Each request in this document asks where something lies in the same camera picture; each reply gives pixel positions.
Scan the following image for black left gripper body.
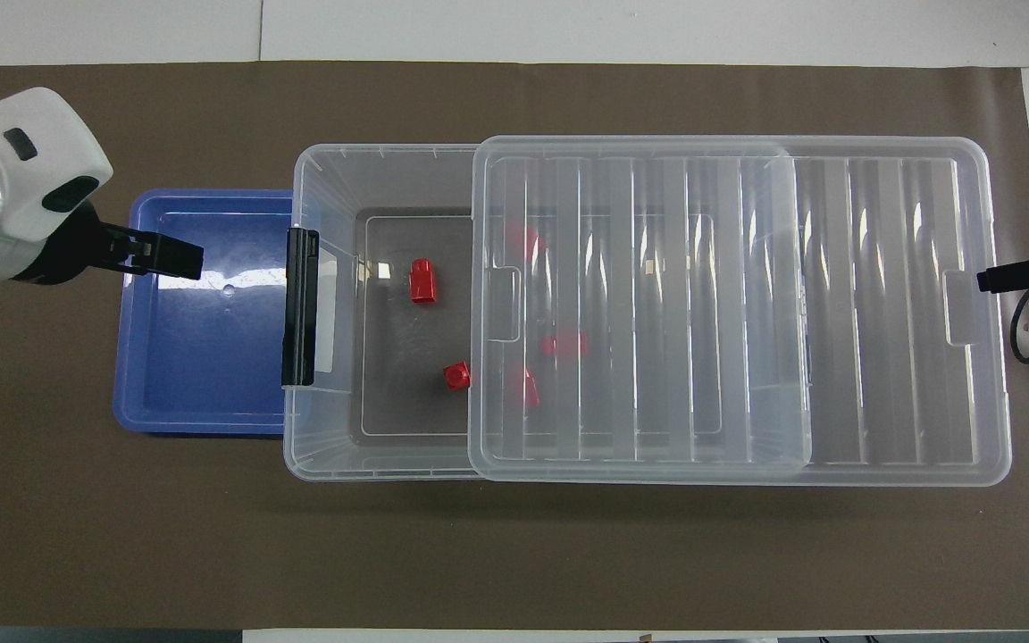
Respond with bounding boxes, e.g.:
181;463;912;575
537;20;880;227
11;201;160;287

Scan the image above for blue plastic tray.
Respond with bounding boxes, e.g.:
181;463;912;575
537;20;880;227
113;188;297;437

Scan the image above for black box latch handle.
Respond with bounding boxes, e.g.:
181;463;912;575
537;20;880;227
281;227;321;388

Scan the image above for clear ribbed plastic lid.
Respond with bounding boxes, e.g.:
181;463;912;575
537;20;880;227
468;134;1014;488

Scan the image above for clear plastic storage box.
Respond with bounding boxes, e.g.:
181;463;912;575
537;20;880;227
282;143;816;483

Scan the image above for brown table mat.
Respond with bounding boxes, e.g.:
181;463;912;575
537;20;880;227
0;61;1029;630

